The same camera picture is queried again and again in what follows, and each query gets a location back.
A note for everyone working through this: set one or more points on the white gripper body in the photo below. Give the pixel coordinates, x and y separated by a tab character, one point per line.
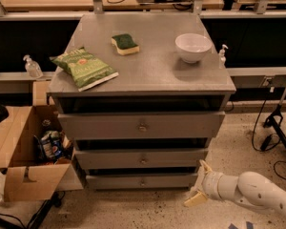
210	182

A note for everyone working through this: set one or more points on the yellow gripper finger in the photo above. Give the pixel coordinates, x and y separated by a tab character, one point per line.
206	167
195	199

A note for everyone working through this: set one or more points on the grey bottom drawer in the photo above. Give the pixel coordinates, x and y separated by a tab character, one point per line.
160	181

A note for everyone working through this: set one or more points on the grey drawer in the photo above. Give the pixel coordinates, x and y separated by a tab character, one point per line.
140	158
139	126
160	181

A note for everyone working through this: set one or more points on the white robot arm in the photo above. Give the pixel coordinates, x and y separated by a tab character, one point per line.
249	190

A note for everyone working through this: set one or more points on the grey top drawer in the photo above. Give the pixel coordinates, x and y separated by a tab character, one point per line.
139	126

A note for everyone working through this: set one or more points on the grey middle drawer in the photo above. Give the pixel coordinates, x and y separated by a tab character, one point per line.
140	158

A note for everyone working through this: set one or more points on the grey drawer cabinet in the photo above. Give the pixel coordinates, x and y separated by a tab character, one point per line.
153	80

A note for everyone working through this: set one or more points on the open cardboard box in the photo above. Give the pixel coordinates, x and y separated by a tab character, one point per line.
23	177

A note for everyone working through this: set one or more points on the black tripod stand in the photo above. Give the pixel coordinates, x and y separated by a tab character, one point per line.
275	118

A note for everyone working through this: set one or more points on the white pump bottle right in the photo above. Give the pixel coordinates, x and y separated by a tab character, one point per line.
222	53

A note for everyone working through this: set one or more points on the white bowl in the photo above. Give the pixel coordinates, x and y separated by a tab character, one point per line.
192	47

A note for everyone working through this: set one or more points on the green yellow sponge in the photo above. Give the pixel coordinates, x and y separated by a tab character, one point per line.
124	44

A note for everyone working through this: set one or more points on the snack packets in box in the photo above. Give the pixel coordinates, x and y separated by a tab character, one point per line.
50	146

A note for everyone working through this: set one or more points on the green chip bag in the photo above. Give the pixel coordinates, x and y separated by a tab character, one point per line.
85	69

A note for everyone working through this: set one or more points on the clear sanitizer bottle left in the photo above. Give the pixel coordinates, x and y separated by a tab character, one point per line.
32	67

